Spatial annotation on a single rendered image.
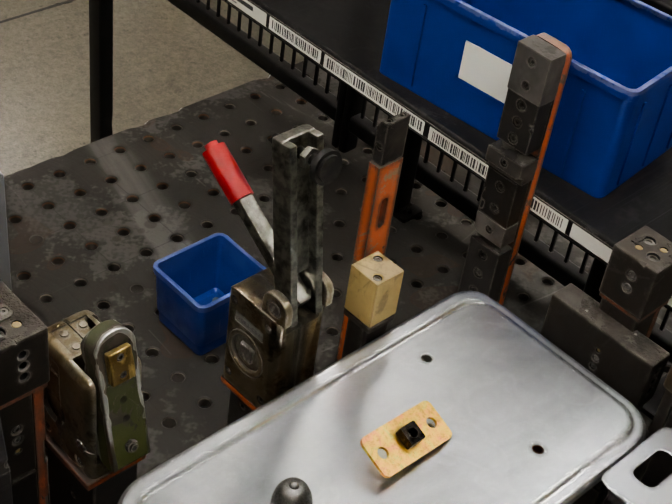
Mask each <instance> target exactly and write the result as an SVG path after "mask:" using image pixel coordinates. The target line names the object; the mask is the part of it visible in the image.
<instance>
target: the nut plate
mask: <svg viewBox="0 0 672 504"><path fill-rule="evenodd" d="M427 419H432V420H433V421H434V423H435V428H431V427H429V426H428V425H427V422H426V420H427ZM408 432H409V433H410V434H411V436H410V435H409V433H408ZM451 437H452V432H451V430H450V428H449V427H448V426H447V424H446V423H445V422H444V420H443V419H442V418H441V416H440V415H439V413H438V412H437V411H436V409H435V408H434V407H433V405H432V404H431V403H430V402H429V401H426V400H425V401H422V402H420V403H419V404H417V405H415V406H414V407H412V408H410V409H409V410H407V411H405V412H404V413H402V414H400V415H399V416H397V417H395V418H394V419H392V420H390V421H389V422H387V423H385V424H384V425H382V426H380V427H379V428H377V429H376V430H374V431H372V432H371V433H369V434H367V435H366V436H364V437H363V438H362V439H361V440H360V445H361V447H362V448H363V450H364V451H365V453H366V454H367V455H368V457H369V458H370V460H371V461H372V462H373V464H374V465H375V467H376V468H377V469H378V471H379V472H380V474H381V475H382V476H383V477H385V478H390V477H392V476H393V475H395V474H396V473H398V472H399V471H401V470H403V469H404V468H406V467H407V466H409V465H410V464H412V463H413V462H415V461H416V460H418V459H420V458H421V457H423V456H424V455H426V454H427V453H429V452H430V451H432V450H433V449H435V448H437V447H438V446H440V445H441V444H443V443H444V442H446V441H447V440H449V439H450V438H451ZM378 449H383V450H385V452H386V453H387V458H386V459H383V458H381V457H380V456H379V455H378V452H377V451H378Z"/></svg>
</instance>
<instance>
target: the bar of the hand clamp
mask: <svg viewBox="0 0 672 504"><path fill-rule="evenodd" d="M271 144H272V182H273V241H274V289H276V290H279V291H280V292H281V293H283V294H284V295H285V296H286V297H287V298H288V300H289V301H290V303H291V305H292V309H293V318H292V325H291V326H290V328H292V327H294V326H296V325H297V324H298V301H297V274H298V273H299V276H300V277H301V279H302V281H303V283H304V284H305V286H307V287H308V288H309V289H310V291H311V299H310V300H309V301H308V302H307V303H306V304H304V305H303V306H304V307H306V308H307V309H309V310H310V311H312V312H313V313H315V314H318V313H320V312H321V311H322V277H323V186H326V185H329V184H330V183H332V182H333V181H334V180H336V178H337V177H338V176H339V174H340V172H341V169H342V157H341V155H340V153H339V152H337V151H335V150H333V149H331V148H325V149H324V134H323V133H322V132H320V131H318V130H316V129H315V128H314V127H312V126H310V125H308V124H303V125H300V126H298V127H296V128H293V129H291V130H289V131H286V132H282V134H279V133H275V134H273V135H272V137H271Z"/></svg>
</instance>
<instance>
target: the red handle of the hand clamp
mask: <svg viewBox="0 0 672 504"><path fill-rule="evenodd" d="M204 147H205V149H206V151H205V152H204V153H203V154H202V156H203V157H204V159H205V161H206V163H207V164H208V166H209V168H210V169H211V171H212V173H213V175H214V176H215V178H216V180H217V182H218V183H219V185H220V187H221V189H222V190H223V192H224V194H225V196H226V197H227V199H228V201H229V203H230V204H231V206H234V207H235V209H236V211H237V213H238V214H239V216H240V218H241V219H242V221H243V223H244V225H245V226H246V228H247V230H248V232H249V233H250V235H251V237H252V239H253V240H254V242H255V244H256V246H257V247H258V249H259V251H260V252H261V254H262V256H263V258H264V259H265V261H266V263H267V265H268V266H269V268H270V270H271V272H272V273H273V275H274V241H273V229H272V227H271V226H270V224H269V222H268V220H267V219H266V217H265V215H264V214H263V212H262V210H261V208H260V207H259V205H258V203H257V201H256V200H255V198H254V196H253V194H254V192H253V191H252V189H251V187H250V185H249V184H248V182H247V180H246V178H245V177H244V175H243V173H242V172H241V170H240V168H239V166H238V165H237V163H236V161H235V159H234V158H233V156H232V154H231V152H230V151H229V149H228V147H227V146H226V144H225V142H221V143H218V142H217V140H214V141H211V142H210V143H208V144H206V145H205V146H204ZM310 299H311V291H310V289H309V288H308V287H307V286H305V284H304V283H303V281H302V279H301V277H300V276H299V274H297V301H298V307H300V306H302V305H304V304H306V303H307V302H308V301H309V300H310Z"/></svg>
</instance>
